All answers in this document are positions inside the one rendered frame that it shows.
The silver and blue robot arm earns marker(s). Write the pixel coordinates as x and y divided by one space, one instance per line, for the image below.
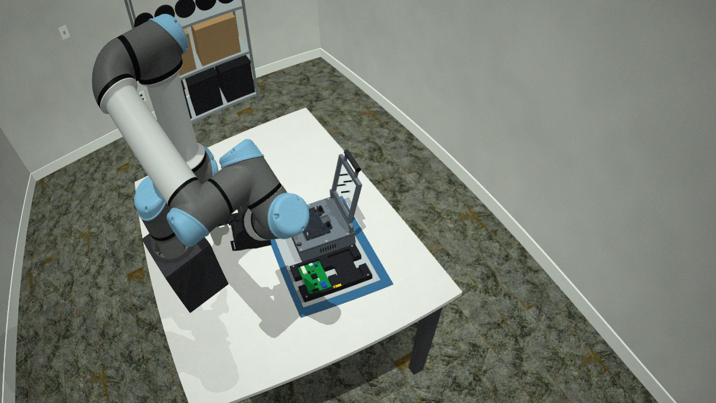
185 196

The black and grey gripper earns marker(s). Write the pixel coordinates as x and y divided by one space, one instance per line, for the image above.
242 240

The green circuit board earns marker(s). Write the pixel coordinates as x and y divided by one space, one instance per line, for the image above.
314 277

